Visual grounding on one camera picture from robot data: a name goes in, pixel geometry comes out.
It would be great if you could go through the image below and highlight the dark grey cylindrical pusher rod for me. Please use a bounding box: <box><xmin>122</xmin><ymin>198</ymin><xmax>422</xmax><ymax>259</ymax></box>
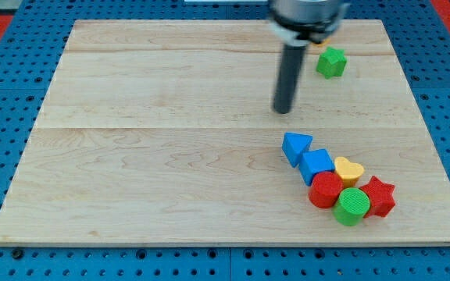
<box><xmin>273</xmin><ymin>44</ymin><xmax>306</xmax><ymax>114</ymax></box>

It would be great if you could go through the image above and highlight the blue triangle block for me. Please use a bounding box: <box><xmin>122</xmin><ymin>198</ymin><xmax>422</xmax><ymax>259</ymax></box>
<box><xmin>281</xmin><ymin>132</ymin><xmax>313</xmax><ymax>168</ymax></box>

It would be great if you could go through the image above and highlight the yellow block behind arm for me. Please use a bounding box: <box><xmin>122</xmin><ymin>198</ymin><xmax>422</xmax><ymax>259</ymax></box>
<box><xmin>312</xmin><ymin>38</ymin><xmax>330</xmax><ymax>48</ymax></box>

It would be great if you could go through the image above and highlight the blue cube block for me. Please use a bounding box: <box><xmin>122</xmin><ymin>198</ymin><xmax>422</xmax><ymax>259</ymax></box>
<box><xmin>298</xmin><ymin>148</ymin><xmax>335</xmax><ymax>186</ymax></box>

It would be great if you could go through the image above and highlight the green star block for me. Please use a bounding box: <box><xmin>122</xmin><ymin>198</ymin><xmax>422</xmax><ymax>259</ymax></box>
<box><xmin>316</xmin><ymin>47</ymin><xmax>347</xmax><ymax>79</ymax></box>

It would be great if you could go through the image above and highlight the yellow heart block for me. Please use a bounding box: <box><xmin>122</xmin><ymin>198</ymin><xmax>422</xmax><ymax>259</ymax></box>
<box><xmin>334</xmin><ymin>157</ymin><xmax>365</xmax><ymax>188</ymax></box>

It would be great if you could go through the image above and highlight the red cylinder block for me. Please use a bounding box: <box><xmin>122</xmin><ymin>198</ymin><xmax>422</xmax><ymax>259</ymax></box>
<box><xmin>308</xmin><ymin>172</ymin><xmax>344</xmax><ymax>208</ymax></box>

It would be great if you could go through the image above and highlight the blue perforated base mat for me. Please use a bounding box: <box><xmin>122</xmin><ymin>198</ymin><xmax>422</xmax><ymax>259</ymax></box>
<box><xmin>0</xmin><ymin>0</ymin><xmax>450</xmax><ymax>280</ymax></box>

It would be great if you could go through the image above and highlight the green cylinder block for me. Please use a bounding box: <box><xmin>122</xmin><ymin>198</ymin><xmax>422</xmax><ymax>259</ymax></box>
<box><xmin>333</xmin><ymin>187</ymin><xmax>370</xmax><ymax>226</ymax></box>

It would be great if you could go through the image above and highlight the light wooden board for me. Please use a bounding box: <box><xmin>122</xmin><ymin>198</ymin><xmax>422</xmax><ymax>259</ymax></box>
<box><xmin>0</xmin><ymin>20</ymin><xmax>450</xmax><ymax>247</ymax></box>

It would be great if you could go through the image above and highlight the red star block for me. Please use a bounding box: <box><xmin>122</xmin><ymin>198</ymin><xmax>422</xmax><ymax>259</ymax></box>
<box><xmin>359</xmin><ymin>176</ymin><xmax>396</xmax><ymax>218</ymax></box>

